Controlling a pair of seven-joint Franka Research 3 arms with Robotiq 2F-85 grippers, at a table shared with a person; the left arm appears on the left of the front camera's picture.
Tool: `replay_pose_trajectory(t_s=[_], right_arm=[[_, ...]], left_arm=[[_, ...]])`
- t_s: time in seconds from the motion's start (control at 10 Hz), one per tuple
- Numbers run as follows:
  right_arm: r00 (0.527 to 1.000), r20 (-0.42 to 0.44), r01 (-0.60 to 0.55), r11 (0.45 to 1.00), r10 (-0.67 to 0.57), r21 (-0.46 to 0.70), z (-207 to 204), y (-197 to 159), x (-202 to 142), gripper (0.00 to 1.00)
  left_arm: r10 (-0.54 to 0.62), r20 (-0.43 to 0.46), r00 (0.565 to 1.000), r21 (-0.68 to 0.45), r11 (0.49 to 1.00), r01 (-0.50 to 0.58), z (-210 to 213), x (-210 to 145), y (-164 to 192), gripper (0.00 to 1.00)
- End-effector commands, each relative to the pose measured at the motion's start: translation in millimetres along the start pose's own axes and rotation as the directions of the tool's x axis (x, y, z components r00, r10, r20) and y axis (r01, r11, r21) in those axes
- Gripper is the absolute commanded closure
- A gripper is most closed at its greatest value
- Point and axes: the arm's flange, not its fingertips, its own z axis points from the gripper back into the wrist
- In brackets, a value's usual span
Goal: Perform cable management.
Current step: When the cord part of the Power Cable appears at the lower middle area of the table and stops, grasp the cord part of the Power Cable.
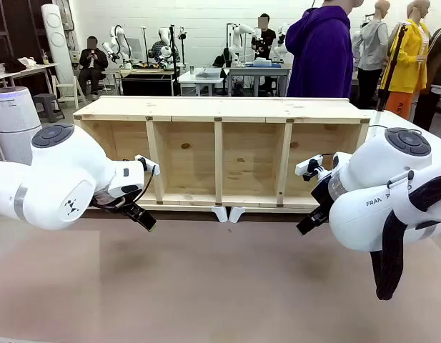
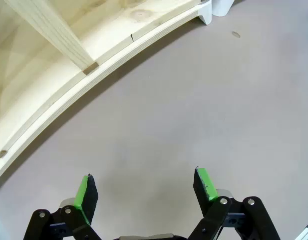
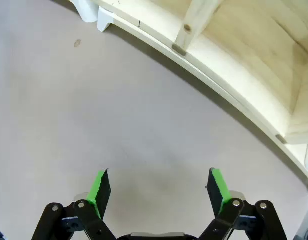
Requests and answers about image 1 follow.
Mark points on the seated person in black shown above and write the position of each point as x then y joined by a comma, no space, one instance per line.
92,62

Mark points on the light wooden four-bay shelf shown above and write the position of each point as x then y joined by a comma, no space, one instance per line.
220,107

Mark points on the mannequin in grey hoodie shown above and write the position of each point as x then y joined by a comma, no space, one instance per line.
372,43

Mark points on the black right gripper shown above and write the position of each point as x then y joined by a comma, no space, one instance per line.
322,198

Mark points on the tall white tower air conditioner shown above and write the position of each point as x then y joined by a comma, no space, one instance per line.
57,43

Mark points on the black work bench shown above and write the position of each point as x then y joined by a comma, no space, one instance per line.
148,84

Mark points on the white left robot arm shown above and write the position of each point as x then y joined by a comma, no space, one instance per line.
63,160

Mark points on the white cylindrical air purifier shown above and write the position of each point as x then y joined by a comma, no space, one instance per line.
14,118

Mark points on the grey metal work table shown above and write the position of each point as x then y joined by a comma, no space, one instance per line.
259,69

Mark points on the mannequin in yellow jacket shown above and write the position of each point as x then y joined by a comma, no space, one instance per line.
409,64

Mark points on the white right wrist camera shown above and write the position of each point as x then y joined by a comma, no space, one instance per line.
307,166

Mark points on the small white work table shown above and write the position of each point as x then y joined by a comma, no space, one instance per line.
202,79

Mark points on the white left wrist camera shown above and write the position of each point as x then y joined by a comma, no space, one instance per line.
148,165

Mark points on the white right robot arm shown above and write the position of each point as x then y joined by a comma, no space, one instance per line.
370,178

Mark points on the black tripod stand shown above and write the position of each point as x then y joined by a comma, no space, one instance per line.
390,68

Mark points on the black pole stand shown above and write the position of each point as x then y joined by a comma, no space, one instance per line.
173,53

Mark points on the mannequin in dark jacket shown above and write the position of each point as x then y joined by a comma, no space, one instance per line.
438,64

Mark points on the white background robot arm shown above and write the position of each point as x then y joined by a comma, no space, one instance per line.
165,43
282,39
118,43
239,39

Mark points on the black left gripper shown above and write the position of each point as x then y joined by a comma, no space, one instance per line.
113,203

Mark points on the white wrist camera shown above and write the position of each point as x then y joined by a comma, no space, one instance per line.
148,165
307,166

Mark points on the grey plastic stool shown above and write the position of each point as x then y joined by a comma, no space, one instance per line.
48,105

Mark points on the white side table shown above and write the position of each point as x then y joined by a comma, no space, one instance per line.
399,119

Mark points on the standing person in black shirt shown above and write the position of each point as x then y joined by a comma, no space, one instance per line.
264,39

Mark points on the white step stool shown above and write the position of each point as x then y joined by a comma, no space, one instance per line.
68,91

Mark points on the person in purple hoodie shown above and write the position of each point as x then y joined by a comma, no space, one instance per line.
320,50

